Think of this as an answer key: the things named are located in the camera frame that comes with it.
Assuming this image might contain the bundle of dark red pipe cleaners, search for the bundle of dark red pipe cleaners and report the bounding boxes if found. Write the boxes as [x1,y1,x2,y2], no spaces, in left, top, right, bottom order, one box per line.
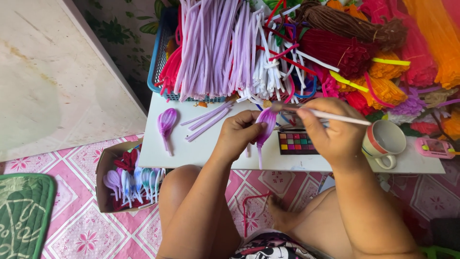
[298,28,379,79]

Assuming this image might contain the person's right hand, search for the person's right hand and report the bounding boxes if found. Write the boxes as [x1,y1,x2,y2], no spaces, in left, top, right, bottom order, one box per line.
[296,97,368,169]

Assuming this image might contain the thin white paintbrush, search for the thin white paintbrush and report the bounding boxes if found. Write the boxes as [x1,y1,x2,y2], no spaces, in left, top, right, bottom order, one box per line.
[270,102,373,127]

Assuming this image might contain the bundle of violet pipe cleaners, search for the bundle of violet pipe cleaners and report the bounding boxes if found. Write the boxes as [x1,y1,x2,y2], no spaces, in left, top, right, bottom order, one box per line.
[389,87,429,117]

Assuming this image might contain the white mug with red stripe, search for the white mug with red stripe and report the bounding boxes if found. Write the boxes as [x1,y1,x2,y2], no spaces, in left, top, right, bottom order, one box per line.
[361,119,407,170]

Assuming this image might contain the white marble slab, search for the white marble slab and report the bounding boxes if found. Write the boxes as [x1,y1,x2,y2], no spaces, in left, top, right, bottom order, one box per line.
[0,0,148,163]

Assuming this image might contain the blue plastic basket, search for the blue plastic basket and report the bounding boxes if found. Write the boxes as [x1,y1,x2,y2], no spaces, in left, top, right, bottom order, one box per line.
[147,6,228,103]

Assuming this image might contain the bundle of lilac pipe cleaners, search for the bundle of lilac pipe cleaners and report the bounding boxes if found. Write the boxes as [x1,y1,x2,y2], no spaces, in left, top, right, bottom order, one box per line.
[174,0,260,103]

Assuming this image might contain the pink toy handheld game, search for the pink toy handheld game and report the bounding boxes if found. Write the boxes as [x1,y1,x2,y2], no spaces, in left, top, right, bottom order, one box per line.
[415,137,458,160]

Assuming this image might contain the bent red pipe cleaner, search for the bent red pipe cleaner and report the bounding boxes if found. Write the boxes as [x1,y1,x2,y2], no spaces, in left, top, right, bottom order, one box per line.
[242,192,274,239]

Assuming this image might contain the bundle of magenta pipe cleaners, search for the bundle of magenta pipe cleaners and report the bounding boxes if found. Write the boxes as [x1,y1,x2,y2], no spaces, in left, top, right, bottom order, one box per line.
[360,0,440,88]

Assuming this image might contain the person's patterned shorts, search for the person's patterned shorts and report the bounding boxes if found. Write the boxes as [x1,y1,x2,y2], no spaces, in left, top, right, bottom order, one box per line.
[229,230,320,259]

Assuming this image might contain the short lilac pipe cleaner piece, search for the short lilac pipe cleaner piece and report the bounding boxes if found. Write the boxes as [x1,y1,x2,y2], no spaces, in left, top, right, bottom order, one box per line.
[185,110,230,142]
[188,106,232,131]
[180,101,234,126]

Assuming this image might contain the bundle of orange pipe cleaners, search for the bundle of orange pipe cleaners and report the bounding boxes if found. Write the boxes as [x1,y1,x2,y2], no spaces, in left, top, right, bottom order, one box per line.
[402,0,460,90]

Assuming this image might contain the yellow pipe cleaner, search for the yellow pipe cleaner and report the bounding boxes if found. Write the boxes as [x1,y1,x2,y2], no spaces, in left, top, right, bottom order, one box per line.
[371,57,411,67]
[329,70,369,93]

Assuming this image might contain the green quilted mat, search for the green quilted mat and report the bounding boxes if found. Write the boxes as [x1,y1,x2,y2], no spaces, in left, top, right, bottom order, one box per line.
[0,173,57,259]

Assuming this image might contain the bundle of amber pipe cleaners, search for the bundle of amber pipe cleaners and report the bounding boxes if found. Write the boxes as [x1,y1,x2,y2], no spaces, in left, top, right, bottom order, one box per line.
[337,51,409,110]

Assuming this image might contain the pink floral floor mat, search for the pink floral floor mat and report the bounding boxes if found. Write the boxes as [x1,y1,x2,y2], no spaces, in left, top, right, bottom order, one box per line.
[0,133,460,259]

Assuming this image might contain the loose pink pipe cleaner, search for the loose pink pipe cleaner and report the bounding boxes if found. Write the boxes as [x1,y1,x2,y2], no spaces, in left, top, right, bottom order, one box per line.
[364,72,397,109]

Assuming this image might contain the person's left hand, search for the person's left hand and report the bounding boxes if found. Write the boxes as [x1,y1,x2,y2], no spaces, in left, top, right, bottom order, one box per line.
[212,110,269,165]

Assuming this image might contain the purple painted pipe cleaner petal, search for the purple painted pipe cleaner petal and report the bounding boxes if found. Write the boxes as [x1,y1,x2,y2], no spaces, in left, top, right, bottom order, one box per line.
[255,107,278,170]

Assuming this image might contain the black colour paint palette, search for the black colour paint palette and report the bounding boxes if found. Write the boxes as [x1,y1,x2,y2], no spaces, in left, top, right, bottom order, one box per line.
[278,131,321,156]

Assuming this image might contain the cardboard box of petals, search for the cardboard box of petals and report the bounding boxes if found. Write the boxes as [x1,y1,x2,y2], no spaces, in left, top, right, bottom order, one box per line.
[95,138,167,215]

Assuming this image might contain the bundle of white pipe cleaners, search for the bundle of white pipe cleaners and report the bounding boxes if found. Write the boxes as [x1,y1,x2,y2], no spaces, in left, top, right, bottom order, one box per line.
[236,5,310,106]

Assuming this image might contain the bundle of hot pink pipe cleaners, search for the bundle of hot pink pipe cleaners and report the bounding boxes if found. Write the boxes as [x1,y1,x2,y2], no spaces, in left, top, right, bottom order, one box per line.
[155,22,184,97]

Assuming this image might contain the bundle of brown pipe cleaners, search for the bundle of brown pipe cleaners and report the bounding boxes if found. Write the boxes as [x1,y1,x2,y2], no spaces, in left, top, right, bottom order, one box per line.
[297,1,409,52]

